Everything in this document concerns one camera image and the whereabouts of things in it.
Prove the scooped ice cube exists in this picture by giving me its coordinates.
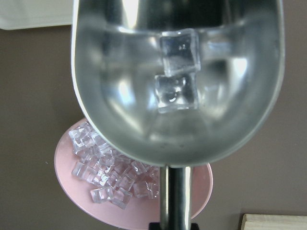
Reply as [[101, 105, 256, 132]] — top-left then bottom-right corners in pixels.
[[154, 72, 199, 114], [160, 28, 201, 77]]

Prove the metal ice scoop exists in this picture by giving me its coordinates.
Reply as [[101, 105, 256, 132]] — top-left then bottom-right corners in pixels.
[[71, 0, 285, 230]]

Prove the clear ice cubes pile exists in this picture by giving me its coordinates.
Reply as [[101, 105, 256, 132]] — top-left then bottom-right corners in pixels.
[[68, 121, 160, 209]]

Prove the pink bowl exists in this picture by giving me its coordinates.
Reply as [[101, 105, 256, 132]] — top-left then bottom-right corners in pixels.
[[54, 131, 213, 230]]

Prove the bamboo cutting board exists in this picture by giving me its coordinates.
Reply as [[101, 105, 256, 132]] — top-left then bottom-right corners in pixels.
[[241, 214, 307, 230]]

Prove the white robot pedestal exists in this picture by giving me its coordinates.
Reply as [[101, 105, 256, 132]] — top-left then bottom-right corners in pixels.
[[0, 0, 73, 30]]

